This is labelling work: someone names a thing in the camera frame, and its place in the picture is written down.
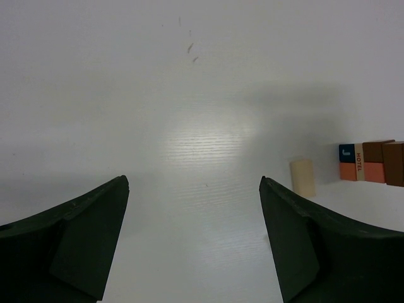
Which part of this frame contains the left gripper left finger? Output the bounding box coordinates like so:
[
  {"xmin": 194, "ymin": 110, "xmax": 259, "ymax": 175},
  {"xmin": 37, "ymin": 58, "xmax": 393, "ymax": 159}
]
[{"xmin": 1, "ymin": 175, "xmax": 129, "ymax": 302}]

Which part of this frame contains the dark blue cube block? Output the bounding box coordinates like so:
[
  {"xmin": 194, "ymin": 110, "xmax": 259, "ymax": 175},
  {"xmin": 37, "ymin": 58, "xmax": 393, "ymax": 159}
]
[{"xmin": 338, "ymin": 143, "xmax": 355, "ymax": 163}]

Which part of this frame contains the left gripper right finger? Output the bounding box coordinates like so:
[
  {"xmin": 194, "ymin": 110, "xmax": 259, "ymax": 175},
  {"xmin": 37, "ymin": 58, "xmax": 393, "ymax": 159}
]
[{"xmin": 259, "ymin": 177, "xmax": 403, "ymax": 302}]

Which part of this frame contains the brown cube block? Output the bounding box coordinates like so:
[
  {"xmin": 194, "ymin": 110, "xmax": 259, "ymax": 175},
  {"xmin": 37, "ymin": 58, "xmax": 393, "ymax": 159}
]
[{"xmin": 362, "ymin": 140, "xmax": 395, "ymax": 163}]

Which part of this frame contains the salmon cube block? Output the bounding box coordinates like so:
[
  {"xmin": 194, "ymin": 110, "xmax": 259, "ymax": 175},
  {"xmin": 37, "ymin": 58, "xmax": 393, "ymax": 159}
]
[{"xmin": 364, "ymin": 162, "xmax": 386, "ymax": 184}]

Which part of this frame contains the brown printed rectangular block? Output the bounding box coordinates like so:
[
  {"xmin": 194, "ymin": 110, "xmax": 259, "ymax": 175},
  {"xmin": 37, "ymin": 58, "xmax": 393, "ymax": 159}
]
[{"xmin": 382, "ymin": 141, "xmax": 403, "ymax": 187}]

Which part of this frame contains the natural wood long block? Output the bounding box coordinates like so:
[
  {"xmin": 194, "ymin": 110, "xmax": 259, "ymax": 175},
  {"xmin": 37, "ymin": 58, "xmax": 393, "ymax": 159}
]
[{"xmin": 290, "ymin": 159, "xmax": 316, "ymax": 198}]

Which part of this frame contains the orange cube block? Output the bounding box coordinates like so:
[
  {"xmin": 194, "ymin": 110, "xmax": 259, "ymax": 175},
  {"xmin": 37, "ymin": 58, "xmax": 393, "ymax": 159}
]
[{"xmin": 339, "ymin": 162, "xmax": 357, "ymax": 181}]

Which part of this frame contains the natural wood hotel block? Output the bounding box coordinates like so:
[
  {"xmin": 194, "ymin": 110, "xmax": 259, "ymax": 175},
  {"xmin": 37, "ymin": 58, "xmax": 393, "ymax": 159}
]
[{"xmin": 354, "ymin": 143, "xmax": 365, "ymax": 181}]

